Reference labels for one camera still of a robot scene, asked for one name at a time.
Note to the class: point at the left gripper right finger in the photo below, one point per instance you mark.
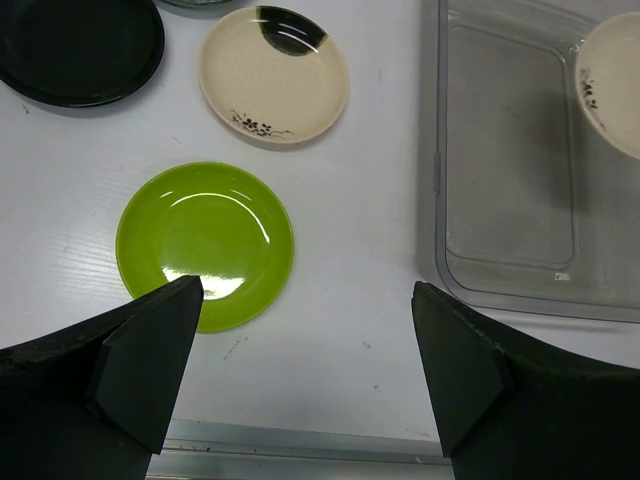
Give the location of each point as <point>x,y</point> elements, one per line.
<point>510,406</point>

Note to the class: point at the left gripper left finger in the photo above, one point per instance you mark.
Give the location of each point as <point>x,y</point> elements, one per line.
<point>94,400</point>

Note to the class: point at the lime green plate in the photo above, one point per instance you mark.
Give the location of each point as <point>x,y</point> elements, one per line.
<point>213,221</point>

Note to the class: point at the cream plate with black brushstroke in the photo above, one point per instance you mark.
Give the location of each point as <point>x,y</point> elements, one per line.
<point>607,81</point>

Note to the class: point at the cream plate with black patch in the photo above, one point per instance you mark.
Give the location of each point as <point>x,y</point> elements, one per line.
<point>273,75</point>

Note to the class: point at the clear grey plastic bin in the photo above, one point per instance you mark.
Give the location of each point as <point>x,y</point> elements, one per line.
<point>534,211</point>

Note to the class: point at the aluminium front rail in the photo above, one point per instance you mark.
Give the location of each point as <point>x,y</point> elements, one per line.
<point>202,450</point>

